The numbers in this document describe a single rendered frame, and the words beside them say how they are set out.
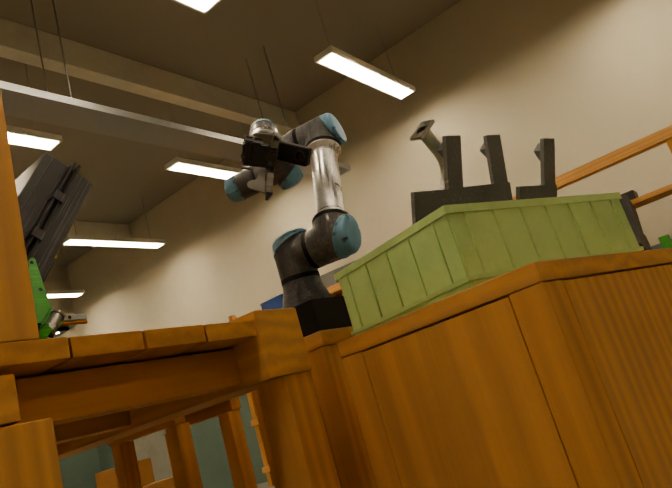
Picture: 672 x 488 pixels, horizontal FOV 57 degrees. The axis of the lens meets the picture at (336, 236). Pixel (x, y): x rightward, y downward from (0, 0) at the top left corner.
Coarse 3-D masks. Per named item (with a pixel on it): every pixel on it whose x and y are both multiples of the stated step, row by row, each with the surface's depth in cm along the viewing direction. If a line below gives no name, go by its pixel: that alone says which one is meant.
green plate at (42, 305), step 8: (32, 264) 169; (32, 272) 168; (32, 280) 166; (40, 280) 168; (32, 288) 165; (40, 288) 166; (40, 296) 165; (40, 304) 163; (48, 304) 165; (40, 312) 162; (40, 320) 160
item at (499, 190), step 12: (492, 144) 147; (492, 156) 147; (492, 168) 146; (504, 168) 148; (492, 180) 147; (504, 180) 148; (468, 192) 142; (480, 192) 144; (492, 192) 146; (504, 192) 147
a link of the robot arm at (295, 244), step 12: (300, 228) 183; (276, 240) 182; (288, 240) 180; (300, 240) 178; (276, 252) 182; (288, 252) 179; (300, 252) 177; (276, 264) 183; (288, 264) 179; (300, 264) 178; (312, 264) 178; (288, 276) 178
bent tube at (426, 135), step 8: (432, 120) 136; (424, 128) 138; (416, 136) 136; (424, 136) 135; (432, 136) 137; (432, 144) 137; (440, 144) 138; (432, 152) 139; (440, 160) 140; (440, 168) 141; (440, 184) 141
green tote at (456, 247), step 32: (416, 224) 126; (448, 224) 119; (480, 224) 123; (512, 224) 128; (544, 224) 134; (576, 224) 140; (608, 224) 147; (384, 256) 135; (416, 256) 127; (448, 256) 119; (480, 256) 119; (512, 256) 124; (544, 256) 130; (576, 256) 136; (352, 288) 146; (384, 288) 136; (416, 288) 128; (448, 288) 120; (352, 320) 147; (384, 320) 137
